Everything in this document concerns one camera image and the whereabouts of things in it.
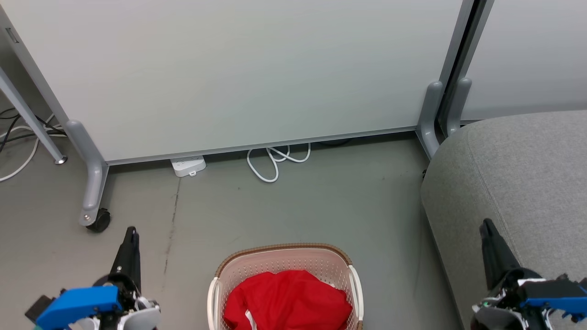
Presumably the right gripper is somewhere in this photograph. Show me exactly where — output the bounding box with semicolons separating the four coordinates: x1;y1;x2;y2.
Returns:
471;219;551;330

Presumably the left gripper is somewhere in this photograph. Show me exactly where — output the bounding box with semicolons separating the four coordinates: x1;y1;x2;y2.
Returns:
91;226;162;330

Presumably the red garment with striped trim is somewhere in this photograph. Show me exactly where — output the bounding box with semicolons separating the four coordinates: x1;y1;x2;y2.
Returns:
223;269;354;330

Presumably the grey fabric sofa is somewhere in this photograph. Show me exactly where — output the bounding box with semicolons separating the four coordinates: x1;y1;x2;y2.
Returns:
421;110;587;330

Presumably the black caster wheel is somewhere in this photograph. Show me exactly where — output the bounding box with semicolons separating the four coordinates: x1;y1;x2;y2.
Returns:
87;208;111;232

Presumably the grey partition foot with caster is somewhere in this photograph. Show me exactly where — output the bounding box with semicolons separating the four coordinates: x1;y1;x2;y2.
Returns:
64;120;111;228

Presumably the white power strip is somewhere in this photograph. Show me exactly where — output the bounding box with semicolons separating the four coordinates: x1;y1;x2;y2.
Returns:
169;155;207;178

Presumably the white plastic laundry basket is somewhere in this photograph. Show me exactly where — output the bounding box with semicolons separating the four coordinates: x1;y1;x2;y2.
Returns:
207;243;365;330

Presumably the grey metal table leg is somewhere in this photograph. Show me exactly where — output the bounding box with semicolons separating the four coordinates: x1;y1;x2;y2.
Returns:
0;68;68;165

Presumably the narrow white partition panel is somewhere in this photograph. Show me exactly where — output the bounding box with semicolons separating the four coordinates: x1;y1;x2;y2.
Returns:
459;0;587;122

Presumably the large white partition panel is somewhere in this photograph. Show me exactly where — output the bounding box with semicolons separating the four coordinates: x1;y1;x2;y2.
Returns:
0;0;475;166

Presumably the long white floor cable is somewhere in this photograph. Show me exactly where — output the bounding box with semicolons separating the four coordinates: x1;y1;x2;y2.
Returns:
0;123;63;182

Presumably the looped white power cable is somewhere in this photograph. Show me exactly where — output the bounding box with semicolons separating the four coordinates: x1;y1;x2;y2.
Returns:
246;143;312;184

